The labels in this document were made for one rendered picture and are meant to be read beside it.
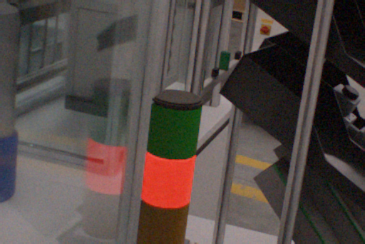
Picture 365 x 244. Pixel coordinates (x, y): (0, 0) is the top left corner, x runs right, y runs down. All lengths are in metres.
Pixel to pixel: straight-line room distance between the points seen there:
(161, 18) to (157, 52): 0.03
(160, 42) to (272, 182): 0.52
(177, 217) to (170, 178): 0.04
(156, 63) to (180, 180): 0.11
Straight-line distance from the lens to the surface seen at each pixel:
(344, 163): 1.25
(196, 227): 1.79
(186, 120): 0.74
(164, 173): 0.75
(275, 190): 1.21
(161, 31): 0.73
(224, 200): 1.55
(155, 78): 0.74
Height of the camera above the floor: 1.62
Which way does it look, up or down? 18 degrees down
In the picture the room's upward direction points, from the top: 7 degrees clockwise
